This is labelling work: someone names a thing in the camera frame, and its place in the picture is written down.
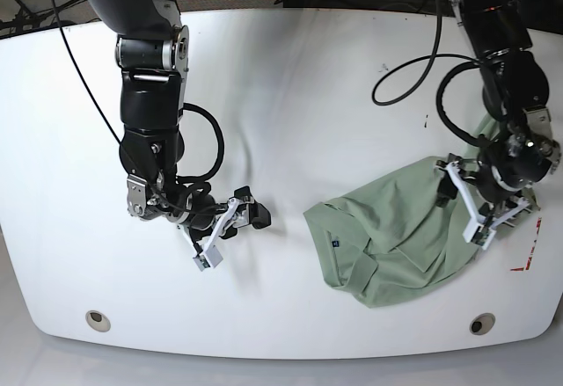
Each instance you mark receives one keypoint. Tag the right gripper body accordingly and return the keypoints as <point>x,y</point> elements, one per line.
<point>237,214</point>

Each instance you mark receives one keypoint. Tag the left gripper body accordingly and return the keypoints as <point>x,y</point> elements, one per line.
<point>498,178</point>

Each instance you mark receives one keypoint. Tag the green T-shirt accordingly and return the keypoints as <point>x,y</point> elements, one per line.
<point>388,242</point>

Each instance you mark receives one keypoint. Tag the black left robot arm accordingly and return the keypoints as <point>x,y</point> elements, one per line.
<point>515,95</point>

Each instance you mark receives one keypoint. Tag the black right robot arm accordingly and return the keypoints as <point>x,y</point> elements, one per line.
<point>151,52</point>

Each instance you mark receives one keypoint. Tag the red tape rectangle marking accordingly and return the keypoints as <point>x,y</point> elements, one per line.
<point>524,246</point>

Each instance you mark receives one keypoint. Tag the right table grommet hole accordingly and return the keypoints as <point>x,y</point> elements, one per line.
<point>482,324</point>

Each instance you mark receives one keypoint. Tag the table grommet hole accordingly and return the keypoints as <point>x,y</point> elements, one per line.
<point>98,321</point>
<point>482,324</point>

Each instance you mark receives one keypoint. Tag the left table grommet hole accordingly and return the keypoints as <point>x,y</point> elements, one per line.
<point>98,321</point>

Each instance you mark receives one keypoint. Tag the black tripod legs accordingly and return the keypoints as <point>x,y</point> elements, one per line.
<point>20,17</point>

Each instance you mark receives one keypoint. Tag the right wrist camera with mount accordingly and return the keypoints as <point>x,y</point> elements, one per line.
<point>205,253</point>

